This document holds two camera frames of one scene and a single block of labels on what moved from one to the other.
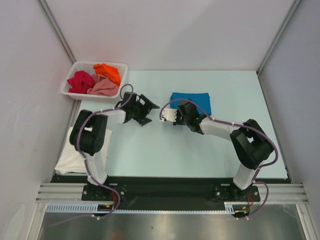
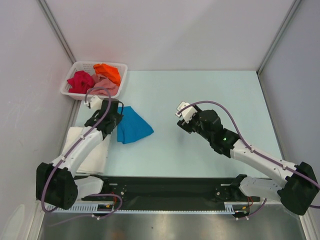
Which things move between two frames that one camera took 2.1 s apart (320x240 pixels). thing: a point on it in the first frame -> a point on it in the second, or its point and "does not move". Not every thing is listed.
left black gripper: (144, 120) -> (118, 117)
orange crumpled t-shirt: (111, 72) does not move
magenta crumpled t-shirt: (81, 81) does not move
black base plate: (164, 193) does not move
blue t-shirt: (203, 100) -> (132, 127)
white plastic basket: (88, 66) does not move
